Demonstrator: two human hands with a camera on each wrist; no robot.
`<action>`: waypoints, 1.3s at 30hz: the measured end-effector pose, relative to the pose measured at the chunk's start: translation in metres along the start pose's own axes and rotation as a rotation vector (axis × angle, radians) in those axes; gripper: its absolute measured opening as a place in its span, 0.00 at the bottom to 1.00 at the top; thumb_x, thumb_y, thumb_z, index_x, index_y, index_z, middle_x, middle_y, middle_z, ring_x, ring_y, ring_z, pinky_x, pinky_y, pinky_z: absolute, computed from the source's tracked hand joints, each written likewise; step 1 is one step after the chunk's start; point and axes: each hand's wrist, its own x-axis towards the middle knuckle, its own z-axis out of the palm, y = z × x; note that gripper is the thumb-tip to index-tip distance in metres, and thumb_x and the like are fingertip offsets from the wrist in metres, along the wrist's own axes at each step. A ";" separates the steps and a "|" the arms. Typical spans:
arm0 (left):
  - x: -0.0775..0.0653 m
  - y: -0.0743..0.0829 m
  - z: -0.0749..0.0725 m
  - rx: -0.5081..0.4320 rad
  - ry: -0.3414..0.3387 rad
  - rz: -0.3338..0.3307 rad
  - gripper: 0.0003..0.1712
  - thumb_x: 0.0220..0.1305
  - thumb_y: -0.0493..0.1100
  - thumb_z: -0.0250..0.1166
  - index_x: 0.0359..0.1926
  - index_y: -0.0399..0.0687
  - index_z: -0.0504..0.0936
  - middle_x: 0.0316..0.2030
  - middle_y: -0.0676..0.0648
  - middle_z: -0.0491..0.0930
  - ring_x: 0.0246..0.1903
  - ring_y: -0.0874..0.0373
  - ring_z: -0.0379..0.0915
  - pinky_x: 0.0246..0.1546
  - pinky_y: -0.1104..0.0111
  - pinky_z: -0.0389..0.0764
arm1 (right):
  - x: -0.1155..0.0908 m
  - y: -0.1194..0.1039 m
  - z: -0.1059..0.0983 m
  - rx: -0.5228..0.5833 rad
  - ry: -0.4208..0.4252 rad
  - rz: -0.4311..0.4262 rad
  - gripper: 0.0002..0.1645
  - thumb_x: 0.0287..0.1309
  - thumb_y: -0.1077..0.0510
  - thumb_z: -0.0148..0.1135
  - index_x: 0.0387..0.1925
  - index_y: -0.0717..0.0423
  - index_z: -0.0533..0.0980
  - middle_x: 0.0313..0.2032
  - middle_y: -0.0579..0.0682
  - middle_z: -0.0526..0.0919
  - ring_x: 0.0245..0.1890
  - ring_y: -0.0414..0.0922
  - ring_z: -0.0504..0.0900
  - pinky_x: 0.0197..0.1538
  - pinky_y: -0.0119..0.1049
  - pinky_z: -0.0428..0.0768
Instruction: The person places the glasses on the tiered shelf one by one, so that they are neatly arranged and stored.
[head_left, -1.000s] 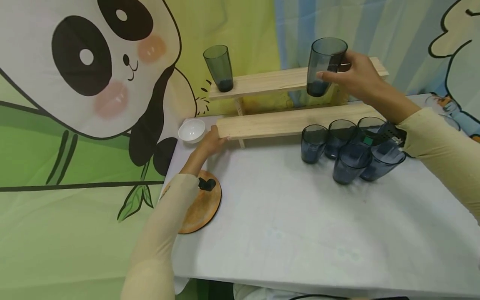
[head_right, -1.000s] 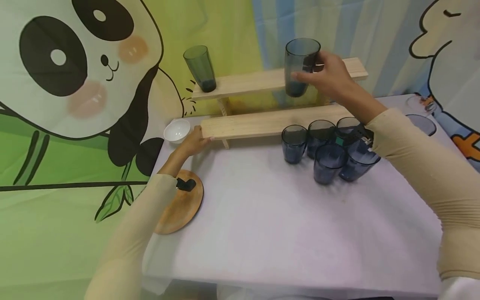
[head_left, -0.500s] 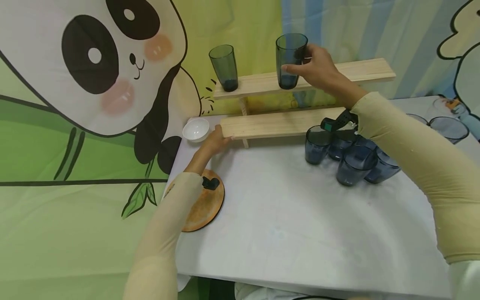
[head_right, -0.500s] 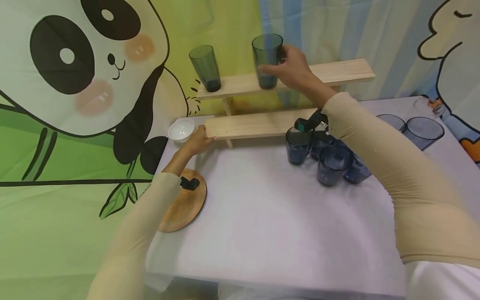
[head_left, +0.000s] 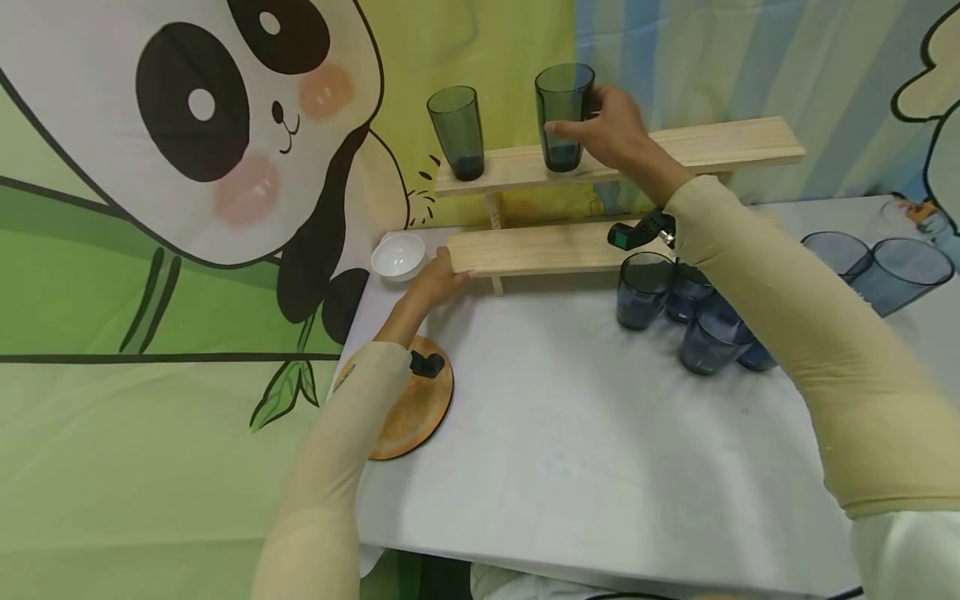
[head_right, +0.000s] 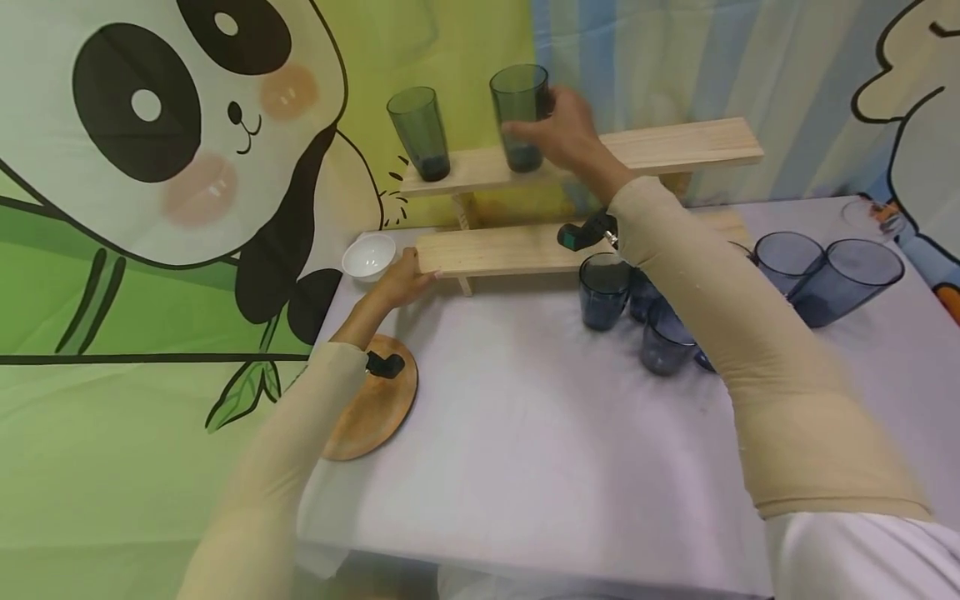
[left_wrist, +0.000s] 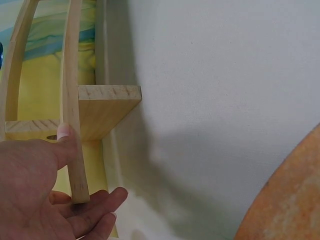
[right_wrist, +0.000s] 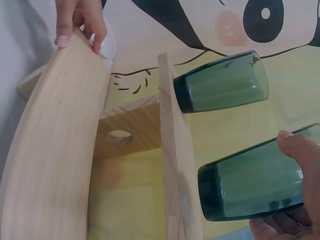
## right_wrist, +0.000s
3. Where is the green drinking glass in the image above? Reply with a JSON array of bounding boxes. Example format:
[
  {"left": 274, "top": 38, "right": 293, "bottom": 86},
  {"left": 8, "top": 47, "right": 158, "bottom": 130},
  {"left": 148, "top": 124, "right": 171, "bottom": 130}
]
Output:
[
  {"left": 172, "top": 49, "right": 270, "bottom": 115},
  {"left": 197, "top": 122, "right": 320, "bottom": 222}
]

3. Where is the person's left hand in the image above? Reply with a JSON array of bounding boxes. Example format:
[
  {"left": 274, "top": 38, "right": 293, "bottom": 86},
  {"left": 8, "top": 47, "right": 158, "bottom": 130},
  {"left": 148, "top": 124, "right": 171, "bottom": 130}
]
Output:
[{"left": 54, "top": 0, "right": 109, "bottom": 55}]

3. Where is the wooden rack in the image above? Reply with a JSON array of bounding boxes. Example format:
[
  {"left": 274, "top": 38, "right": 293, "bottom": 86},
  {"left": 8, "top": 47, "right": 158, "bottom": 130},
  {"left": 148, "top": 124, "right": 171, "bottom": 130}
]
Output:
[{"left": 0, "top": 26, "right": 204, "bottom": 240}]

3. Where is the person's right hand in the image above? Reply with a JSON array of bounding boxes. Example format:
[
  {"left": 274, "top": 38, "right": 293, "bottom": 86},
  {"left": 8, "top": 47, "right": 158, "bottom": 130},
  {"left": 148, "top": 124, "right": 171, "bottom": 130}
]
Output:
[{"left": 249, "top": 129, "right": 320, "bottom": 240}]

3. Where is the white plastic object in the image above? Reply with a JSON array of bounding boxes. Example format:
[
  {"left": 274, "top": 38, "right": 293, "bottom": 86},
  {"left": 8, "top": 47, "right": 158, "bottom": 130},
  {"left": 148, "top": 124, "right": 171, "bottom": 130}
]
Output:
[{"left": 87, "top": 19, "right": 118, "bottom": 66}]

